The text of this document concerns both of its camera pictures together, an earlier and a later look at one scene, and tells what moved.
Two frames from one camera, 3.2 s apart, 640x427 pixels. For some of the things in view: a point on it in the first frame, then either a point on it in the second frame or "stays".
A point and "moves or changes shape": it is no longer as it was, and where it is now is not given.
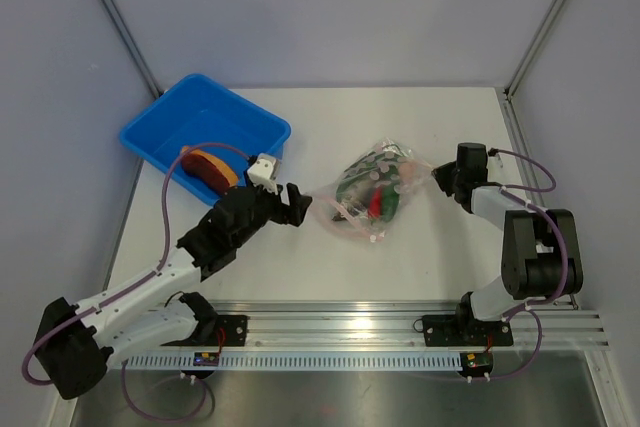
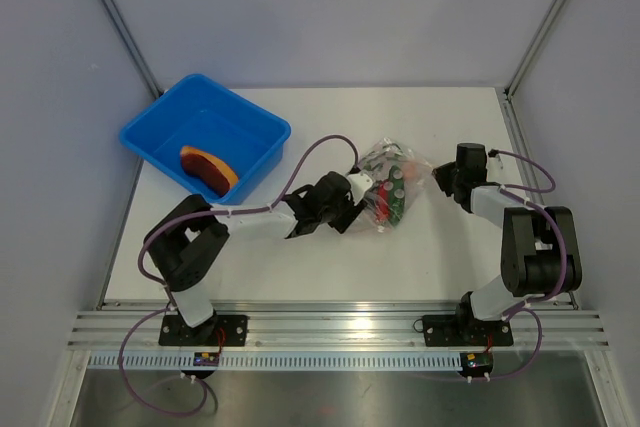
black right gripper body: [448, 176] stays
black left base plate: [226, 331] stays
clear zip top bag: [365, 195] moves or changes shape
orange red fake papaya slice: [208, 171] stays
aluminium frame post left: [145, 69] stays
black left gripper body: [268, 206] → [341, 216]
